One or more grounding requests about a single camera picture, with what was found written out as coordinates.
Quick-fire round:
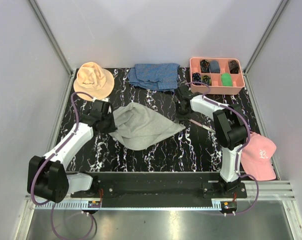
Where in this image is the blue dotted rolled sock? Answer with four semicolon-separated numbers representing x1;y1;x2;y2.
192;72;202;83

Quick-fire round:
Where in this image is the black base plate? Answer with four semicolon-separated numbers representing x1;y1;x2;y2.
71;172;248;199

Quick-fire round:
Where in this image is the blue grey rolled sock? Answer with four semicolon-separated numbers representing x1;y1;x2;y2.
209;60;221;74

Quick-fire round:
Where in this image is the pink compartment tray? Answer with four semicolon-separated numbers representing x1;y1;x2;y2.
189;57;246;95

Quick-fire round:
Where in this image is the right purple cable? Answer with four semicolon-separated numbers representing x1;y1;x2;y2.
184;81;261;216

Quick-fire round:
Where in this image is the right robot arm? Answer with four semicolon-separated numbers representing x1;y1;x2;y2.
175;85;250;199

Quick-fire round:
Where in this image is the orange bucket hat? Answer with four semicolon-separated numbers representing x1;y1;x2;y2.
73;62;115;101

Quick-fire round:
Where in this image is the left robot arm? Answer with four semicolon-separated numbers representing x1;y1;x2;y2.
27;99;117;205

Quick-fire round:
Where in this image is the pink baseball cap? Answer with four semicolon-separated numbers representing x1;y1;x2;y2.
240;132;277;181

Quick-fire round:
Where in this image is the black patterned sock top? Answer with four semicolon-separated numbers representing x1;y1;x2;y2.
200;59;210;73

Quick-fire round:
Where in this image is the aluminium front rail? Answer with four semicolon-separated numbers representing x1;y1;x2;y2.
34;181;295;211

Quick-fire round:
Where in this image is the yellow patterned rolled sock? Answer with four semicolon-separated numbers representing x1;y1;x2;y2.
201;75;212;86

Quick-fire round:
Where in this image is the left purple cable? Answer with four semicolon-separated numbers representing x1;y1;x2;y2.
30;91;99;238

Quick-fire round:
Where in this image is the blue checkered cloth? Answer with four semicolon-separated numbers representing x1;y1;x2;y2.
127;63;180;93

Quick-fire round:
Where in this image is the grey cloth napkin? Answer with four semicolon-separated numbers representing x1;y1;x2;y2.
109;102;185;151

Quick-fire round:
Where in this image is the pink handled knife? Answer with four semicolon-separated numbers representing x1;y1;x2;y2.
189;119;216;134

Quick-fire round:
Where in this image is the purple cable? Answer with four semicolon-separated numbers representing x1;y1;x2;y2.
30;91;99;238
184;81;261;216

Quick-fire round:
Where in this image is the green rolled sock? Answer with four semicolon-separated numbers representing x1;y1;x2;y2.
220;72;233;87

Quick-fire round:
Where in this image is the dark brown rolled sock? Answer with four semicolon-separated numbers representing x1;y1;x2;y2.
228;60;240;74

